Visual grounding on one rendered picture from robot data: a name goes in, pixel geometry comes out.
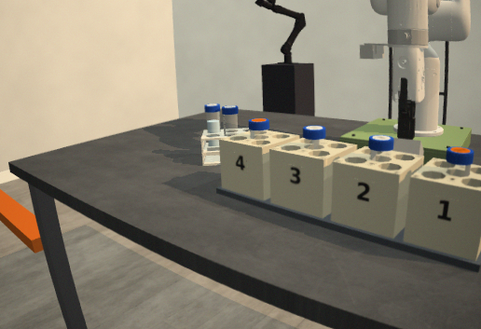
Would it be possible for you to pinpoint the cream tube rack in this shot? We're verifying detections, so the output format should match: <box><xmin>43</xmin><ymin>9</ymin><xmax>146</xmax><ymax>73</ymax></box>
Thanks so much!
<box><xmin>201</xmin><ymin>128</ymin><xmax>249</xmax><ymax>166</ymax></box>

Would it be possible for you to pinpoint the cream bucket adapter with holes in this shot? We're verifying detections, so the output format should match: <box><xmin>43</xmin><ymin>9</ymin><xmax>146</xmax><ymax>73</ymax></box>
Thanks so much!
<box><xmin>403</xmin><ymin>158</ymin><xmax>481</xmax><ymax>261</ymax></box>
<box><xmin>269</xmin><ymin>138</ymin><xmax>357</xmax><ymax>218</ymax></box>
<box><xmin>331</xmin><ymin>146</ymin><xmax>424</xmax><ymax>239</ymax></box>
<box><xmin>219</xmin><ymin>130</ymin><xmax>299</xmax><ymax>200</ymax></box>

